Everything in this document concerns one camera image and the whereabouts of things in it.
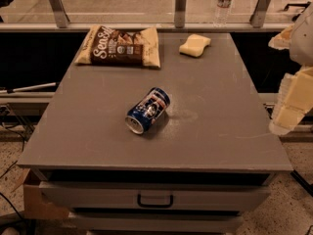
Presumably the metal railing frame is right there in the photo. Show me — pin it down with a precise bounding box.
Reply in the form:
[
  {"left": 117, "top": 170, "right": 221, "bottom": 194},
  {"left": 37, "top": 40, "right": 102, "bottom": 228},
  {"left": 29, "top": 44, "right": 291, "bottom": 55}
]
[{"left": 0, "top": 0, "right": 313, "bottom": 31}]

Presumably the black drawer handle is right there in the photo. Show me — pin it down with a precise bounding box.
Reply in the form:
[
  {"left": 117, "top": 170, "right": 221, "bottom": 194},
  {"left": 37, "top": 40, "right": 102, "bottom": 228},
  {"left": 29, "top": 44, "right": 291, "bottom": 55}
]
[{"left": 137, "top": 194, "right": 174, "bottom": 209}]

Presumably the brown chip bag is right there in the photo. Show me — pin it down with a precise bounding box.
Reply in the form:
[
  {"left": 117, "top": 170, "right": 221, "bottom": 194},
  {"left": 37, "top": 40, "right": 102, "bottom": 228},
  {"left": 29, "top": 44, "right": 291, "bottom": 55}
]
[{"left": 75, "top": 24, "right": 160, "bottom": 69}]

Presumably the clear plastic water bottle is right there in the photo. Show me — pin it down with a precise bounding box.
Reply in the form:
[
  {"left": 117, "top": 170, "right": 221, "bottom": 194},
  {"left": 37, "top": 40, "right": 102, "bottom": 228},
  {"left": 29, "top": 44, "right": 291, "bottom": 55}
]
[{"left": 213, "top": 0, "right": 233, "bottom": 27}]

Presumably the grey drawer cabinet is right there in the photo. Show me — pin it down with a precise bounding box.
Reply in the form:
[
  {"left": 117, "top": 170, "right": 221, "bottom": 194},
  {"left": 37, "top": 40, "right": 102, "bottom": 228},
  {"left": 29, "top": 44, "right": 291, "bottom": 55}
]
[{"left": 19, "top": 33, "right": 291, "bottom": 233}]

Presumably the blue pepsi can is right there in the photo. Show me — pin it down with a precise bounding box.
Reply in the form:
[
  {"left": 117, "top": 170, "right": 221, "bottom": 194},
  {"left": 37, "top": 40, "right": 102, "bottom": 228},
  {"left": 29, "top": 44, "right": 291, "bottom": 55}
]
[{"left": 125, "top": 87, "right": 170, "bottom": 135}]

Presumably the cardboard box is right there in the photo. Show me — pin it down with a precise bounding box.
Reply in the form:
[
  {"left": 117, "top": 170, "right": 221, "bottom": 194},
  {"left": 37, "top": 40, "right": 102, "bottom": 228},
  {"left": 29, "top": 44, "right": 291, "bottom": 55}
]
[{"left": 14, "top": 169, "right": 68, "bottom": 219}]

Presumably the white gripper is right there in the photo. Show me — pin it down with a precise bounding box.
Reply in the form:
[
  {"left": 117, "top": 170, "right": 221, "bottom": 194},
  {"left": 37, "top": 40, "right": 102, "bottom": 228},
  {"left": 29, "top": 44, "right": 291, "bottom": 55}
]
[{"left": 268, "top": 4, "right": 313, "bottom": 135}]

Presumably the yellow sponge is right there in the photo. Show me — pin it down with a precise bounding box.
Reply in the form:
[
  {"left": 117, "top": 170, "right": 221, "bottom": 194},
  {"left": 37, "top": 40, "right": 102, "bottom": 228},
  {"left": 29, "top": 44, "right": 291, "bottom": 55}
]
[{"left": 179, "top": 34, "right": 211, "bottom": 58}]

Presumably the black floor cable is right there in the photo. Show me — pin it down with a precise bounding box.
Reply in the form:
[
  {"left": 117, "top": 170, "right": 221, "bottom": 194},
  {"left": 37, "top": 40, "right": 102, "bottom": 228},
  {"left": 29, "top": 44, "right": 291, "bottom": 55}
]
[{"left": 0, "top": 105, "right": 37, "bottom": 235}]

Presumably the grey pole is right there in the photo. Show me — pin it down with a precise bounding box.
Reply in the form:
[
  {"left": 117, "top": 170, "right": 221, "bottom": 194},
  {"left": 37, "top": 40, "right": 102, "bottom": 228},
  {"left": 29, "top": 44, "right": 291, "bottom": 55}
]
[{"left": 0, "top": 82, "right": 60, "bottom": 94}]

